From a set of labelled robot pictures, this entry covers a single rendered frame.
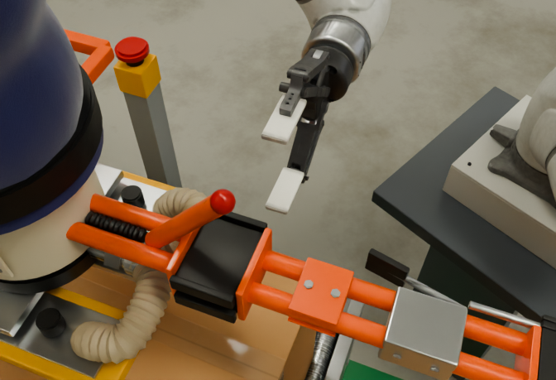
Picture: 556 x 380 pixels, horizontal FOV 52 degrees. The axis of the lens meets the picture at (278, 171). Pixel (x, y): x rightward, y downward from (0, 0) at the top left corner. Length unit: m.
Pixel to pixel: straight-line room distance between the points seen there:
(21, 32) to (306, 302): 0.35
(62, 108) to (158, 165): 0.92
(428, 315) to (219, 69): 2.25
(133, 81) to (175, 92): 1.40
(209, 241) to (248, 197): 1.62
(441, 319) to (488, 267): 0.69
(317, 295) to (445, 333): 0.13
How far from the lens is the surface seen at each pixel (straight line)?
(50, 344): 0.74
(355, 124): 2.49
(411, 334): 0.58
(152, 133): 1.36
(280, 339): 0.91
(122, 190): 0.80
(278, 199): 0.75
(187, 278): 0.59
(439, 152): 1.43
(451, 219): 1.31
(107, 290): 0.99
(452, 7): 3.24
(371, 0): 0.87
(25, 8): 0.48
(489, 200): 1.29
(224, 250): 0.60
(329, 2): 0.85
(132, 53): 1.22
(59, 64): 0.54
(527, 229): 1.28
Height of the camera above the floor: 1.79
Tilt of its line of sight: 51 degrees down
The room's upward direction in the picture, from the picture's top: straight up
